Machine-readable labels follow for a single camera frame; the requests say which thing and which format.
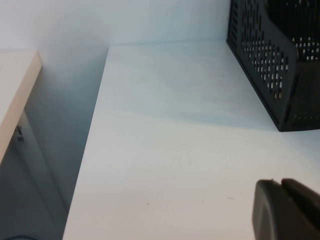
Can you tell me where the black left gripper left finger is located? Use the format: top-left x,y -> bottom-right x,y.
251,178 -> 316,240

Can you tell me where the black plastic book stand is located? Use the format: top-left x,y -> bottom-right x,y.
225,0 -> 320,133

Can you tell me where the small metal bracket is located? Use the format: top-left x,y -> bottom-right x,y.
14,125 -> 26,144

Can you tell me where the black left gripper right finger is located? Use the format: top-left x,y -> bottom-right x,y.
280,178 -> 320,240

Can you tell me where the beige side table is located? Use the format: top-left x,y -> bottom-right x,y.
0,50 -> 43,164

